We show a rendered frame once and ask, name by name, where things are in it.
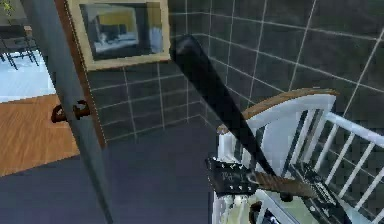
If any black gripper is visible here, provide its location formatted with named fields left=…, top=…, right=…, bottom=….
left=249, top=201, right=265, bottom=224

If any dark metal chair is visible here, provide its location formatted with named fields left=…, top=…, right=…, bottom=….
left=0, top=25, right=40, bottom=71

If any white slatted rack wooden top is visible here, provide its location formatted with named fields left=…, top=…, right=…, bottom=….
left=211, top=87, right=384, bottom=224

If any black baseball bat brown grip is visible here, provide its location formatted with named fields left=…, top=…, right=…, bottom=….
left=169, top=34, right=318, bottom=203

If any grey room door brown edge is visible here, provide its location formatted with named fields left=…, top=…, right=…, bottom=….
left=19, top=0, right=115, bottom=224

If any green house plant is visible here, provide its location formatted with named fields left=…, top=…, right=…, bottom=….
left=0, top=0, right=16, bottom=16

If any dark brown door handle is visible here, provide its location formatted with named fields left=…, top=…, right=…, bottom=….
left=50, top=103, right=68, bottom=124
left=73, top=99, right=92, bottom=121

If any cream framed wall picture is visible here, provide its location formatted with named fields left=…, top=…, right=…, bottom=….
left=67, top=0, right=172, bottom=72

